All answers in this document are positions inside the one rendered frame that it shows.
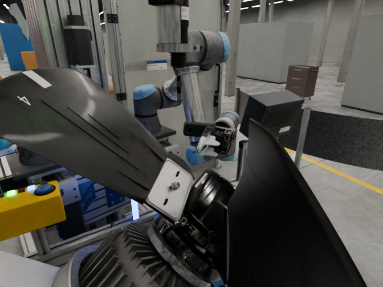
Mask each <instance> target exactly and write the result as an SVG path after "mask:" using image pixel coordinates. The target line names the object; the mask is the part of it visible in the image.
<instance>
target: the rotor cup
mask: <svg viewBox="0 0 383 287"><path fill-rule="evenodd" d="M205 173H208V175H207V176H206V177H205V178H204V179H203V181H202V182H201V183H200V184H199V185H198V186H197V188H196V187H195V185H196V184H197V183H198V181H199V180H200V179H201V178H202V177H203V176H204V174H205ZM235 189H236V187H235V186H234V185H233V184H232V183H230V182H229V181H228V180H227V179H225V178H224V177H223V176H221V175H220V174H218V173H217V172H215V171H214V170H212V169H206V170H205V171H204V172H203V173H202V174H201V175H200V176H199V178H198V179H197V180H196V181H195V182H194V183H193V185H192V186H191V189H190V192H189V195H188V198H187V200H186V203H185V206H184V209H183V212H182V215H181V217H180V219H179V220H176V221H175V223H174V224H172V223H171V222H169V221H168V220H166V219H165V218H164V217H162V216H161V215H160V214H158V215H157V216H156V218H155V219H154V223H155V226H156V228H157V230H158V232H159V233H160V235H161V236H162V237H163V238H164V240H165V241H166V242H167V243H168V244H169V246H170V247H171V248H172V249H173V250H174V251H175V253H176V254H178V255H179V257H181V258H182V259H183V260H184V261H185V262H186V263H187V264H189V265H190V266H191V267H192V268H193V269H195V270H196V271H197V272H198V273H200V274H201V275H203V276H204V277H206V278H208V279H209V280H212V281H219V280H220V279H221V277H220V275H219V273H218V271H217V269H216V267H215V265H214V263H213V244H209V241H208V233H209V231H213V200H216V201H220V202H221V203H223V204H224V205H225V206H227V205H228V202H229V200H230V198H231V196H232V194H233V193H234V191H235Z"/></svg>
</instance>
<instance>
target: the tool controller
mask: <svg viewBox="0 0 383 287"><path fill-rule="evenodd" d="M304 101H305V99H304V98H302V97H300V96H298V95H296V94H294V93H292V92H290V91H288V90H285V91H278V92H270V93H262V94H258V95H251V96H249V98H248V102H247V105H246V109H245V112H244V115H243V118H242V122H241V125H240V128H239V131H240V132H241V133H242V134H243V135H244V136H246V137H247V138H248V127H249V118H252V119H253V120H255V121H256V122H258V123H260V124H262V125H263V126H265V127H266V128H268V129H269V130H271V131H273V133H274V134H275V135H276V137H277V136H281V135H284V134H288V133H290V132H291V130H292V127H293V125H294V123H295V121H296V119H297V116H298V114H299V112H300V110H301V108H302V105H303V103H304Z"/></svg>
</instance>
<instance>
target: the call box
mask: <svg viewBox="0 0 383 287"><path fill-rule="evenodd" d="M48 184H51V185H52V188H53V189H52V190H51V191H50V192H47V193H45V194H38V193H37V191H36V189H37V188H38V186H40V184H38V185H35V189H34V190H30V191H28V190H27V187H26V188H25V192H21V193H18V190H16V191H15V194H14V195H10V196H7V192H6V193H5V197H3V198H0V241H4V240H7V239H10V238H12V237H16V236H19V235H22V234H25V233H28V232H31V231H34V230H37V229H40V228H43V227H46V226H50V225H53V224H56V223H59V222H62V221H65V220H66V215H65V211H64V205H63V201H62V196H61V193H60V189H59V185H58V181H50V182H48Z"/></svg>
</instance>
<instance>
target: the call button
mask: <svg viewBox="0 0 383 287"><path fill-rule="evenodd" d="M52 189H53V188H52V185H51V184H43V185H41V186H38V188H37V189H36V191H37V193H38V194H45V193H47V192H50V191H51V190H52Z"/></svg>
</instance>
